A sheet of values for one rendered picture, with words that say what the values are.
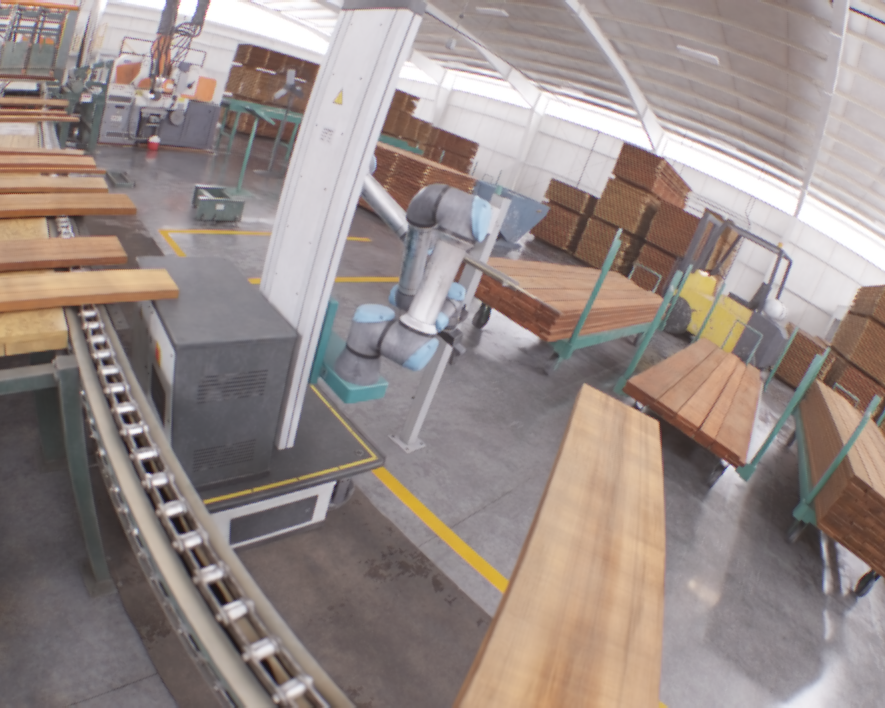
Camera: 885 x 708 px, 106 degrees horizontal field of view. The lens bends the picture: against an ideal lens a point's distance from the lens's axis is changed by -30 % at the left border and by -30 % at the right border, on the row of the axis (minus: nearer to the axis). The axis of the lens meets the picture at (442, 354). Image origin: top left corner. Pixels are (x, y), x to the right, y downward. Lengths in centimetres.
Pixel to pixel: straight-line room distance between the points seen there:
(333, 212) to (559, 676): 118
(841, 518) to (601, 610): 269
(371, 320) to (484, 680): 106
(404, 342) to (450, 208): 40
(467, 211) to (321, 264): 43
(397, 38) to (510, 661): 132
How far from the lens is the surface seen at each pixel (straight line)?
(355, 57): 144
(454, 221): 133
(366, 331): 141
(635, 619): 81
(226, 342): 121
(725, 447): 316
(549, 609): 73
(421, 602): 181
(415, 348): 136
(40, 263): 154
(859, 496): 330
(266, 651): 65
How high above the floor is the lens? 143
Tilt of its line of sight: 24 degrees down
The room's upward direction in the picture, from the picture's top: 21 degrees clockwise
